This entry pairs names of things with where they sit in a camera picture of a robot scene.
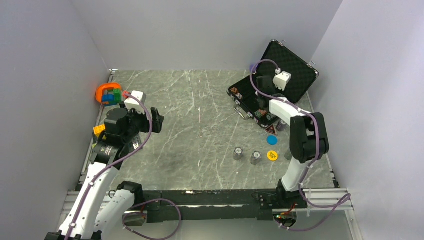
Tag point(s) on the blue orange ten chip stack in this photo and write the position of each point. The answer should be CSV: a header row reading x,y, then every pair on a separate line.
x,y
239,96

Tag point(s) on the purple poker chip stack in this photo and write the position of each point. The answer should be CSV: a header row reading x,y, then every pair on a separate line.
x,y
281,125

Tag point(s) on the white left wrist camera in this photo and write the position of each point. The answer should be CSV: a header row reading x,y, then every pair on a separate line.
x,y
133,102

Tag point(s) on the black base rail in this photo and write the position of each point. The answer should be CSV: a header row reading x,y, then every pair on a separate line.
x,y
161,210

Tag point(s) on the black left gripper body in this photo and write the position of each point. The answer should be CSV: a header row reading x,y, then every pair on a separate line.
x,y
138,122

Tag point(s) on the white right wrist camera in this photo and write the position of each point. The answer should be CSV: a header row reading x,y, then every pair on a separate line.
x,y
281,80

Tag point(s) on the yellow toy block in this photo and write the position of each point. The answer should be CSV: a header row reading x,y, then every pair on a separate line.
x,y
97,130

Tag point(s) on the black poker chip case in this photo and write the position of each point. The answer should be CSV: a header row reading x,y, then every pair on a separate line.
x,y
303,76

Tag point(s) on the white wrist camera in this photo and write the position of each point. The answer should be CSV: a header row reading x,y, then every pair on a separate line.
x,y
281,80
133,102

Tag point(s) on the green toy block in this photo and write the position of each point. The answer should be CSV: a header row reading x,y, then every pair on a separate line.
x,y
117,95

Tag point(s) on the purple object behind case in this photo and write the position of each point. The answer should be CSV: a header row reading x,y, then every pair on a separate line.
x,y
253,68

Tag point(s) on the orange plastic bowl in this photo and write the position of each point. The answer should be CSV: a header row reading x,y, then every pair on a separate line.
x,y
105,89

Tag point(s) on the blue round button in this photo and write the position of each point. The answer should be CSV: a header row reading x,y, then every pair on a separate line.
x,y
272,140

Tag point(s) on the yellow dealer button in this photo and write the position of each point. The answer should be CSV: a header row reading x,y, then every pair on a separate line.
x,y
272,155

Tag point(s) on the triangular red warning card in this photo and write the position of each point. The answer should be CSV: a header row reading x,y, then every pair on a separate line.
x,y
271,130

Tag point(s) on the aluminium frame rail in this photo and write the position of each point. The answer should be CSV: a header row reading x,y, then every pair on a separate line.
x,y
331,198

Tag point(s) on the perforated metal plate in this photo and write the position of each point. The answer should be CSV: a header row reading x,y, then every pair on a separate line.
x,y
135,144

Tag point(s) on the blue toy block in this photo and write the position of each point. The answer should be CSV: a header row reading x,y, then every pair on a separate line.
x,y
107,98

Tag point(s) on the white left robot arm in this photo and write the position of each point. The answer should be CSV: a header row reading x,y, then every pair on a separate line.
x,y
85,220

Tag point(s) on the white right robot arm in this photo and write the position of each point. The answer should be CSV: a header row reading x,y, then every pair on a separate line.
x,y
308,139

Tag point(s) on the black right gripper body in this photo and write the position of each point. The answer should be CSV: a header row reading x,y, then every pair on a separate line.
x,y
258,98

